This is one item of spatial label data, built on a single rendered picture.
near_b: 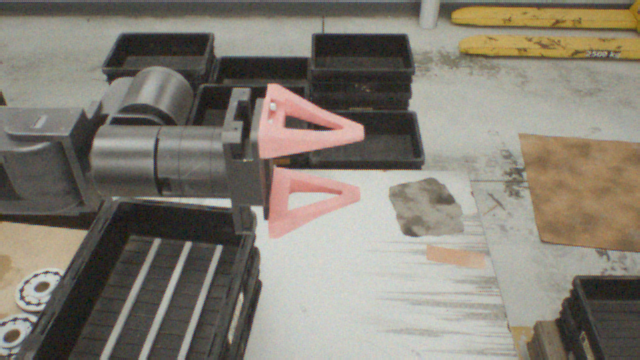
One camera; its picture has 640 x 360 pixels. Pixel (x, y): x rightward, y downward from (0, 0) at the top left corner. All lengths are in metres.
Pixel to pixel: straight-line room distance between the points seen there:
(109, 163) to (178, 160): 0.05
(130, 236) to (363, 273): 0.52
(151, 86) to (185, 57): 2.09
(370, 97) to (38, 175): 1.93
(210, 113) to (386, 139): 0.67
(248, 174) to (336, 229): 1.04
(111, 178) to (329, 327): 0.87
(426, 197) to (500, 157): 1.38
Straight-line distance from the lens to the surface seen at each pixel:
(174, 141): 0.45
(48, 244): 1.37
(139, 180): 0.46
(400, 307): 1.31
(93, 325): 1.19
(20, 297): 1.25
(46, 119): 0.49
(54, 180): 0.49
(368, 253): 1.40
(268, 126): 0.41
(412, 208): 1.51
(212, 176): 0.44
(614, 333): 1.99
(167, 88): 0.52
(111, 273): 1.26
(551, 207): 2.70
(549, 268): 2.45
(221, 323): 1.01
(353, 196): 0.48
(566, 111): 3.33
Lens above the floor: 1.75
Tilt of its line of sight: 42 degrees down
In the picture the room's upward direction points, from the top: straight up
